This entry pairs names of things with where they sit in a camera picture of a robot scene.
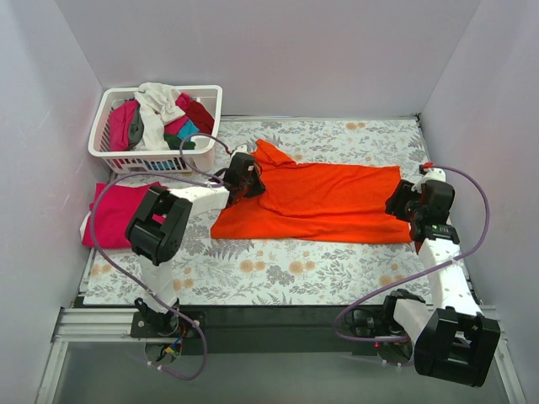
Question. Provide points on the magenta shirt in basket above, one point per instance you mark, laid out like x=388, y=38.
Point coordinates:
x=121, y=117

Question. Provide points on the white plastic laundry basket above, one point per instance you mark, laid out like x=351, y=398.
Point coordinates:
x=181, y=161

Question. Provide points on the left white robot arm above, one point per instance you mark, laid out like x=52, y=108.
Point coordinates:
x=157, y=229

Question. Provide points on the orange t shirt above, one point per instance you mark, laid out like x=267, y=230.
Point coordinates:
x=321, y=202

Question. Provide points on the teal shirt in basket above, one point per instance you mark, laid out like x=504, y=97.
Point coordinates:
x=188, y=129

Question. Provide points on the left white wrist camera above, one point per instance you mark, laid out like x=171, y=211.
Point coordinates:
x=239, y=149

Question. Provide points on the folded white shirt under magenta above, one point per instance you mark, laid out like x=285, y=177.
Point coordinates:
x=83, y=226

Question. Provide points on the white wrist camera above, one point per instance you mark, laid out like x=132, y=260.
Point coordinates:
x=239, y=149
x=428, y=172

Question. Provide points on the dark green shirt in basket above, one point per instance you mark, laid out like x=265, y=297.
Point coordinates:
x=175, y=143

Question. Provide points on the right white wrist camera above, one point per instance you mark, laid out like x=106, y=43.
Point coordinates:
x=428, y=172

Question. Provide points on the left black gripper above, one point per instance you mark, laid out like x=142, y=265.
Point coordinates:
x=254, y=183

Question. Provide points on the white shirt in basket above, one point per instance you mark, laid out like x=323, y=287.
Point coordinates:
x=157, y=108

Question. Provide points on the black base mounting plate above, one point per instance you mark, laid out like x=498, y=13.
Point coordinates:
x=364, y=321

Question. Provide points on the grey shirt in basket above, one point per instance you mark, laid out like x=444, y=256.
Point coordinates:
x=135, y=130

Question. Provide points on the aluminium frame rail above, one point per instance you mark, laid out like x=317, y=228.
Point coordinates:
x=123, y=324

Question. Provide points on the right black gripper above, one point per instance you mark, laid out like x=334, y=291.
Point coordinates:
x=398, y=203

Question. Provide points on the folded magenta t shirt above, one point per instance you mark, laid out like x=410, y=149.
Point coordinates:
x=115, y=212

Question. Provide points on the dark red shirt in basket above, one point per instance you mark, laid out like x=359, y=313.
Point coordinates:
x=198, y=114

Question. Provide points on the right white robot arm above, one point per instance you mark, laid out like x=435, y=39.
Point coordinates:
x=453, y=340

